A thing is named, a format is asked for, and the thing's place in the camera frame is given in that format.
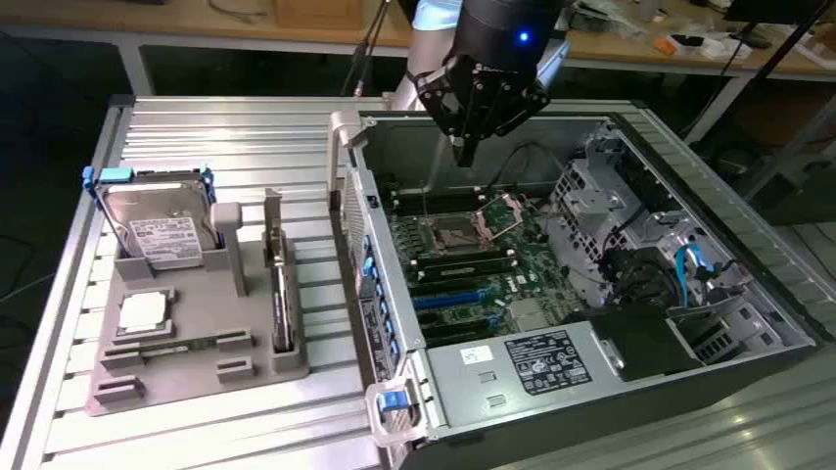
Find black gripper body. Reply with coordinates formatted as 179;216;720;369
449;0;567;80

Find graphics card with metal bracket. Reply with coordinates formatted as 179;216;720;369
263;188;296;354

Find metal socket cover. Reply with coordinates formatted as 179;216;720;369
473;193;531;241

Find metal disk bay cage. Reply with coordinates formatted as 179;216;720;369
547;121;693;305

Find CPU socket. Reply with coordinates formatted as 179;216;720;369
427;214;488;256

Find white plastic tray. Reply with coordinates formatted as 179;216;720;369
669;32;740;61

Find black monitor stand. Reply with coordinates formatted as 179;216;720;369
723;0;780;49

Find silver chipset heat sink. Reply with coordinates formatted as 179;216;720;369
505;298;551;333

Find black tripod pole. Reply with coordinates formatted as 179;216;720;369
677;0;831;143

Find wooden workbench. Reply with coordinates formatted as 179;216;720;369
0;0;836;79

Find hard disk in blue carrier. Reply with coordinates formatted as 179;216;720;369
81;164;221;271

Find black plastic air shroud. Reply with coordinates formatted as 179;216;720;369
587;305;707;383

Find grey power supply unit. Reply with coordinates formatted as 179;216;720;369
423;320;628;427

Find grey parts rack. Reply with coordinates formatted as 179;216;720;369
84;188;312;417

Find silver CPU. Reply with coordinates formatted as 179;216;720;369
116;293;172;330

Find open black PC case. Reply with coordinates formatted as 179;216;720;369
325;110;836;470

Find green RAM stick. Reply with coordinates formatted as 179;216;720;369
140;340;223;354

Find black looped wire in case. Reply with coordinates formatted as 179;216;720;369
492;141;567;190

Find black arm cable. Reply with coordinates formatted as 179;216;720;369
339;0;393;98

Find grey case handle block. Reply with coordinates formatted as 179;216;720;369
325;110;368;149

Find blue disk wire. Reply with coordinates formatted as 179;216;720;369
672;242;717;309

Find grey case handle with blue latch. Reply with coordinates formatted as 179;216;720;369
363;380;425;447

